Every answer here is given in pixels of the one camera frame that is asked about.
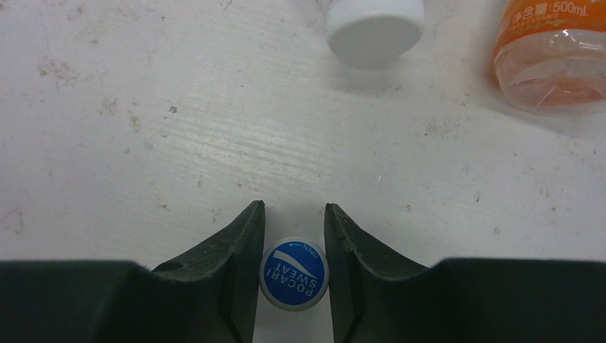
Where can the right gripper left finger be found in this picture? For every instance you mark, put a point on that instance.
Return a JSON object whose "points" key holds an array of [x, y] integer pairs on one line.
{"points": [[207, 294]]}

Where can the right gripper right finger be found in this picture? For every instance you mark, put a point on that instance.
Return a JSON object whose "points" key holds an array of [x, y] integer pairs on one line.
{"points": [[378, 295]]}

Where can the large clear bottle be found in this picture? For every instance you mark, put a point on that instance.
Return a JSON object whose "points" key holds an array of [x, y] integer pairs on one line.
{"points": [[369, 32]]}

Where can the orange drink bottle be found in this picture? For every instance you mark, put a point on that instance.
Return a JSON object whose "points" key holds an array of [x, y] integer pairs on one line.
{"points": [[549, 56]]}

